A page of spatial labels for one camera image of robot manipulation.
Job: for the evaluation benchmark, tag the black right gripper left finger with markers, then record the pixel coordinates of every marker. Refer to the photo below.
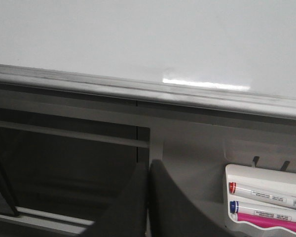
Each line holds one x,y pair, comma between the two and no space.
127,216

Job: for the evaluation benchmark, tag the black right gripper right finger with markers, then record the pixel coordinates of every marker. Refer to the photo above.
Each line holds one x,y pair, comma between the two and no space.
171,213

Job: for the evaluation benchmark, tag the grey whiteboard tray ledge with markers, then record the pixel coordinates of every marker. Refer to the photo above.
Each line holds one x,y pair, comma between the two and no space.
183,95

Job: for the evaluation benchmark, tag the white whiteboard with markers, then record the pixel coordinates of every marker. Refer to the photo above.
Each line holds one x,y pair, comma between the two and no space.
231,44

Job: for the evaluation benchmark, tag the pink marker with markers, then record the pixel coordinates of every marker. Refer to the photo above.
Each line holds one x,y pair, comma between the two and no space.
265,222

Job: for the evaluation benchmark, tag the blue capped white marker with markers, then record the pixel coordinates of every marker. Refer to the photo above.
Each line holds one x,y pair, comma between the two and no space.
262,211

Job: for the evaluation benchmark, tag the white marker holder tray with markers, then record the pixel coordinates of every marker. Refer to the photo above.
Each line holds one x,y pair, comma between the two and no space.
259,202

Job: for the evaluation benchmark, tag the red capped white marker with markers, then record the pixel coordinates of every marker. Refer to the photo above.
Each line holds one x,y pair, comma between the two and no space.
262,195

